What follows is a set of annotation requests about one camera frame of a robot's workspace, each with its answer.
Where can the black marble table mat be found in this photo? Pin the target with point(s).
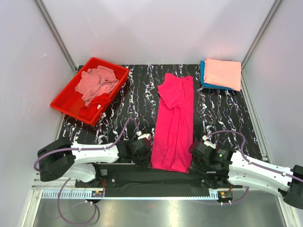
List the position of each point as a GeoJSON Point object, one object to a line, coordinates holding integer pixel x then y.
{"type": "Point", "coordinates": [136, 105]}

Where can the left aluminium frame post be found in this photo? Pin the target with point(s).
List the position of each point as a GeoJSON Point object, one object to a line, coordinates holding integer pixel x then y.
{"type": "Point", "coordinates": [52, 27]}

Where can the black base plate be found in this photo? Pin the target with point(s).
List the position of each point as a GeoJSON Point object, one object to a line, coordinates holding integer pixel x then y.
{"type": "Point", "coordinates": [129, 177]}

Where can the folded salmon t shirt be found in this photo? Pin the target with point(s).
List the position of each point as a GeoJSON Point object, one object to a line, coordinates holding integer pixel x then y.
{"type": "Point", "coordinates": [223, 74]}

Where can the aluminium rail profile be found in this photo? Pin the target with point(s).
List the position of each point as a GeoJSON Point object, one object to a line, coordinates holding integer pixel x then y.
{"type": "Point", "coordinates": [56, 184]}

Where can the red t shirt in bin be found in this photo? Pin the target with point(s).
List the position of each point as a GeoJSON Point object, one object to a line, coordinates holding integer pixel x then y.
{"type": "Point", "coordinates": [91, 114]}

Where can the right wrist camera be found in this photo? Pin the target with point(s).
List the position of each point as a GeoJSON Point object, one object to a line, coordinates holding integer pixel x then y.
{"type": "Point", "coordinates": [207, 142]}

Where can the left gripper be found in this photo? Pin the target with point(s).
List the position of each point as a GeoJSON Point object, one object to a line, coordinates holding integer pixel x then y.
{"type": "Point", "coordinates": [146, 163]}

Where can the right aluminium frame post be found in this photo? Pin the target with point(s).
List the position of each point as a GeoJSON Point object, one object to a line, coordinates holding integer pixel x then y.
{"type": "Point", "coordinates": [263, 28]}

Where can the magenta t shirt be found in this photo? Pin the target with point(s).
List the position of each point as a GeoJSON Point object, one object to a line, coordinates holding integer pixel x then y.
{"type": "Point", "coordinates": [174, 125]}

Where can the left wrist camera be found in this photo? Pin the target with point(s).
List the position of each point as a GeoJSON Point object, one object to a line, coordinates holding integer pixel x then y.
{"type": "Point", "coordinates": [141, 135]}

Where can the dusty pink t shirt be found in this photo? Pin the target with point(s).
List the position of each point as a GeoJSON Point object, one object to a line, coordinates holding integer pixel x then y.
{"type": "Point", "coordinates": [95, 82]}

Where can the red plastic bin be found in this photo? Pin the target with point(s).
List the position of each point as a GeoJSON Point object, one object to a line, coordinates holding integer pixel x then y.
{"type": "Point", "coordinates": [69, 101]}

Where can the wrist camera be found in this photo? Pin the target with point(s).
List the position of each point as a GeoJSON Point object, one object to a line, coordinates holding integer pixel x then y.
{"type": "Point", "coordinates": [207, 142]}
{"type": "Point", "coordinates": [141, 135]}

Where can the folded blue t shirt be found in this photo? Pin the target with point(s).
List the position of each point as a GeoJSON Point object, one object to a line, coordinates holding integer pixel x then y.
{"type": "Point", "coordinates": [202, 82]}

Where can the aluminium frame post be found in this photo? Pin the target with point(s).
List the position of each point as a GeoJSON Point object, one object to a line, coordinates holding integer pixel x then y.
{"type": "Point", "coordinates": [52, 27]}
{"type": "Point", "coordinates": [263, 28]}

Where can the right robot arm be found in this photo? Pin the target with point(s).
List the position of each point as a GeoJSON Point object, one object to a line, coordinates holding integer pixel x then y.
{"type": "Point", "coordinates": [220, 167]}

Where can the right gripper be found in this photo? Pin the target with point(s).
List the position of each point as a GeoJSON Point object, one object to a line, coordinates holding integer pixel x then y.
{"type": "Point", "coordinates": [195, 168]}

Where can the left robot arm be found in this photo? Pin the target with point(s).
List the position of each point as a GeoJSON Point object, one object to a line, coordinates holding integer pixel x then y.
{"type": "Point", "coordinates": [63, 158]}

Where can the white slotted cable duct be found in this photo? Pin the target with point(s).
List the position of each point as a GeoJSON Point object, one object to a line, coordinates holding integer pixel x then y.
{"type": "Point", "coordinates": [112, 194]}

